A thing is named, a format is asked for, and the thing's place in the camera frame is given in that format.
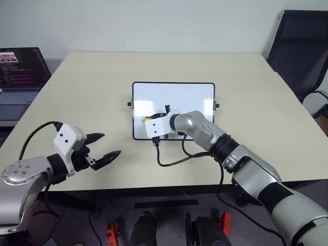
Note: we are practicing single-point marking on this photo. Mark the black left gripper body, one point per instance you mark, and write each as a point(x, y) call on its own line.
point(80, 159)

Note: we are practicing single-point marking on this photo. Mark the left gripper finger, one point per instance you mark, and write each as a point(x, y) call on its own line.
point(106, 159)
point(95, 138)

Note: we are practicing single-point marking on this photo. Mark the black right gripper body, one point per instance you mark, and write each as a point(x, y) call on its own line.
point(159, 114)

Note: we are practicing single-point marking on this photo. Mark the yellow whiteboard eraser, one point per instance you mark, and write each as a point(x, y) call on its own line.
point(146, 119)

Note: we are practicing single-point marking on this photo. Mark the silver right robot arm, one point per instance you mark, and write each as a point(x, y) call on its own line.
point(256, 174)

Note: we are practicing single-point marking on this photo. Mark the black framed whiteboard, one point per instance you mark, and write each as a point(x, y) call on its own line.
point(174, 100)

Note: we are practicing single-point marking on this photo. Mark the black table support brace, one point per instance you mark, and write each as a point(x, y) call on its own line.
point(74, 201)

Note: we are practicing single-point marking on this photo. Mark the black bar under table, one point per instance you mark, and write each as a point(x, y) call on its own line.
point(166, 204)

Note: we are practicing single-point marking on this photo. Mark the dark rounded shape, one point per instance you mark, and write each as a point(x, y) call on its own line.
point(143, 230)
point(208, 232)

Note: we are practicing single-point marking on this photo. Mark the open grey laptop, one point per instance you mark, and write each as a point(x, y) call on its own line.
point(18, 77)

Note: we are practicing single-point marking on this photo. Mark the black mesh office chair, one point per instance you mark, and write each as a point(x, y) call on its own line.
point(299, 56)

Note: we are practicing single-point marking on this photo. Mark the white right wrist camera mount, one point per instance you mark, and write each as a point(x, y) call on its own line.
point(156, 126)

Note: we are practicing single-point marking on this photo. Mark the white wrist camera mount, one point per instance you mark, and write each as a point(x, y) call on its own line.
point(156, 126)
point(65, 138)

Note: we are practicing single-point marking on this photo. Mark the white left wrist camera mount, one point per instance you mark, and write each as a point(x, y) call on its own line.
point(65, 138)

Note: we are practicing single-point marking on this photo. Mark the red plastic bracket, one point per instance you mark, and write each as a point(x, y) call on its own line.
point(226, 223)
point(112, 233)

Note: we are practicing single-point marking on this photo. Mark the black upright post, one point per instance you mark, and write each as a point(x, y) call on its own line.
point(188, 229)

